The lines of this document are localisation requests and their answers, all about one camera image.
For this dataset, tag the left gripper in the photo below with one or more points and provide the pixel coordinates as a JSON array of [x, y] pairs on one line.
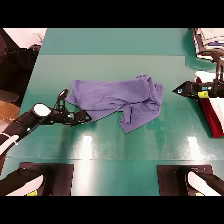
[[65, 117]]

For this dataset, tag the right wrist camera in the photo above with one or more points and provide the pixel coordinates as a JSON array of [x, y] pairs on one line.
[[218, 68]]

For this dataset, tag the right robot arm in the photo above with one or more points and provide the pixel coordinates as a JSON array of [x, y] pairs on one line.
[[201, 180]]

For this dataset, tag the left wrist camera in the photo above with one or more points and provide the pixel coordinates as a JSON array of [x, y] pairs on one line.
[[62, 95]]

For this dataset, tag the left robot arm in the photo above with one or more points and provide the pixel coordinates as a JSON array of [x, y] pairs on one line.
[[27, 122]]

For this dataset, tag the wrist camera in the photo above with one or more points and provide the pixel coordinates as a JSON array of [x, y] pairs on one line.
[[62, 95], [218, 68]]

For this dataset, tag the heap of clothes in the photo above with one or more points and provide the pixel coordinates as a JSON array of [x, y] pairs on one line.
[[211, 36]]

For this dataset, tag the purple shirt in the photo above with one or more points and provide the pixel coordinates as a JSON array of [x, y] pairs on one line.
[[113, 96]]

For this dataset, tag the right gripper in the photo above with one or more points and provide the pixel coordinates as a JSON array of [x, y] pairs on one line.
[[194, 90]]

